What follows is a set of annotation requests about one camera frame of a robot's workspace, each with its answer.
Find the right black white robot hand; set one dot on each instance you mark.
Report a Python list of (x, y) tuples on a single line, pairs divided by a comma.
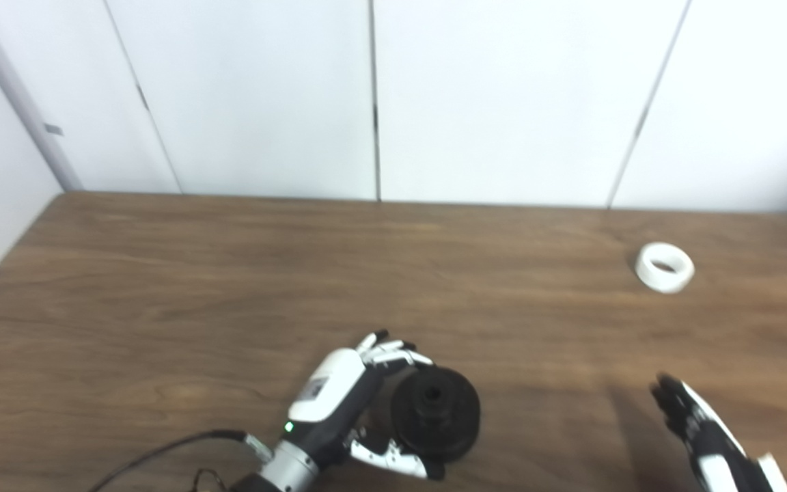
[(708, 437)]

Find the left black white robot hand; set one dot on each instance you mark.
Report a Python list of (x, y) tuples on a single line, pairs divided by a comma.
[(332, 389)]

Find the round black plastic part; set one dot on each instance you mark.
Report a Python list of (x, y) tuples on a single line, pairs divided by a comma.
[(438, 424)]

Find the grey wall corner post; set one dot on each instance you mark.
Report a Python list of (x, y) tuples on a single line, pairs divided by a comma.
[(24, 116)]

